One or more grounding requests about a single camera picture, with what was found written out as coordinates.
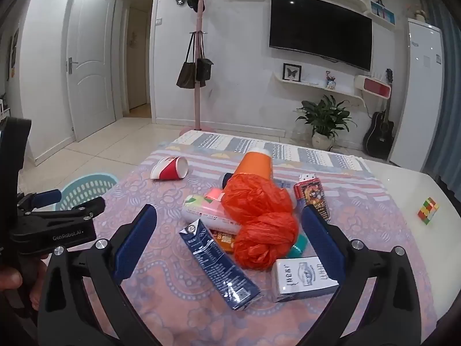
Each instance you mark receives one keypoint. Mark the blue framed picture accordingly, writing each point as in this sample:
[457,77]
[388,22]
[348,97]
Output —
[381,12]

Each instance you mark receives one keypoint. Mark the orange plastic bag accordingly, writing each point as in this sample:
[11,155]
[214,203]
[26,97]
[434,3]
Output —
[259,202]

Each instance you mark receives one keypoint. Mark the small figurine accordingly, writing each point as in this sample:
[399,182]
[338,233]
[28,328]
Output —
[330,81]

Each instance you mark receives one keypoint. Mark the patterned pink tablecloth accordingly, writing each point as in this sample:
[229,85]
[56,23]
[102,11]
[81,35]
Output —
[162,194]

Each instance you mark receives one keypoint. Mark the brown handbag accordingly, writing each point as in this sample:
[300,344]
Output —
[185,75]

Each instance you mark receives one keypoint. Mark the black handbag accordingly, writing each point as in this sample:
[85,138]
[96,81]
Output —
[204,70]

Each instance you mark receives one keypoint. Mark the wall picture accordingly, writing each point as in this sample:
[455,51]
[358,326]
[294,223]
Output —
[13,43]

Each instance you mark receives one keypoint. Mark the white refrigerator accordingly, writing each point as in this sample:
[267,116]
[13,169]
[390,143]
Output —
[417,97]

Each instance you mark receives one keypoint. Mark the orange paper cup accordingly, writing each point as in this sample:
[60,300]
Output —
[254,165]

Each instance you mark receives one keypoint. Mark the small teal plastic piece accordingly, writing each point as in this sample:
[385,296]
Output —
[297,247]

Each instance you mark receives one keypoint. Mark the black acoustic guitar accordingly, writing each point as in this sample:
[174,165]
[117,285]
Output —
[378,135]

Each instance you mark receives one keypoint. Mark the white dotted card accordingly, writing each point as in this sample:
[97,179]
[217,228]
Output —
[311,194]

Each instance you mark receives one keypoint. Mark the green potted plant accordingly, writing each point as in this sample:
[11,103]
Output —
[324,119]

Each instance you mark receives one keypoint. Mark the black hat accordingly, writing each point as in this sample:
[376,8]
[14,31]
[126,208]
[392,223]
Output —
[194,1]

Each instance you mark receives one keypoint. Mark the colourful puzzle cube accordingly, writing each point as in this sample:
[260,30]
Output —
[428,211]

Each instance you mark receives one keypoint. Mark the white and pink wrapper roll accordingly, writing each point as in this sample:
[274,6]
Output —
[205,212]

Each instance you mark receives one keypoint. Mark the pink coat rack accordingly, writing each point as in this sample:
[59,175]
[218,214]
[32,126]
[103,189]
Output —
[198,108]

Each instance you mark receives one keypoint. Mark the black wall television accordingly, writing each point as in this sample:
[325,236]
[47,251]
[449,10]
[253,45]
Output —
[320,29]

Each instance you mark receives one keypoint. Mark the white tissue pack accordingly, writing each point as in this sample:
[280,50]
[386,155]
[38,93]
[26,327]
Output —
[299,277]

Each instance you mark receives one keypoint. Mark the red and white paper cup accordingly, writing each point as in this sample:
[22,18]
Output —
[169,169]

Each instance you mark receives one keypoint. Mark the red and white cabinet box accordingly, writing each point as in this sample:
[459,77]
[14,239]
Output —
[374,88]

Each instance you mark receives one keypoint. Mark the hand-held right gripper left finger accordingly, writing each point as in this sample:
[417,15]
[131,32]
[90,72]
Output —
[135,245]

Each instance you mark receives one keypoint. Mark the beige hallway door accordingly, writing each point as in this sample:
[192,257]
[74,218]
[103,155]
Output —
[137,61]

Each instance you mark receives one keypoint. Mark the blue and beige curtain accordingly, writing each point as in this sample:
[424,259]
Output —
[450,79]

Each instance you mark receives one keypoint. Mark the dark blue drink carton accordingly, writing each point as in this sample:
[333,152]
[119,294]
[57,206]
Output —
[216,263]

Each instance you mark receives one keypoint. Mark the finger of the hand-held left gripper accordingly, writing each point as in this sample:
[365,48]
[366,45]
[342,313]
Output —
[45,198]
[79,209]

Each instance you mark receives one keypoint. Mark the person's left hand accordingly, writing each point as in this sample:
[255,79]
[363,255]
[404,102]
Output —
[9,279]

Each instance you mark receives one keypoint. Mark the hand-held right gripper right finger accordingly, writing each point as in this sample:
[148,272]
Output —
[322,245]

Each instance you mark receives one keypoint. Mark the orange snack packet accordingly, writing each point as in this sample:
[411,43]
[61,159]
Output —
[225,239]

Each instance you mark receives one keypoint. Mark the curved white wall shelf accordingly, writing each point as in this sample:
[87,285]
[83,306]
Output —
[309,83]

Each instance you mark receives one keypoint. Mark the light blue plastic basket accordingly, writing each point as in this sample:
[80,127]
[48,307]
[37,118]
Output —
[90,187]

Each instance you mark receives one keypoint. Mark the white room door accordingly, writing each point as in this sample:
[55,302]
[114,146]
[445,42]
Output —
[90,61]

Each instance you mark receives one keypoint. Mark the black butterfly frame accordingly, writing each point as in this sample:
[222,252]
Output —
[291,72]

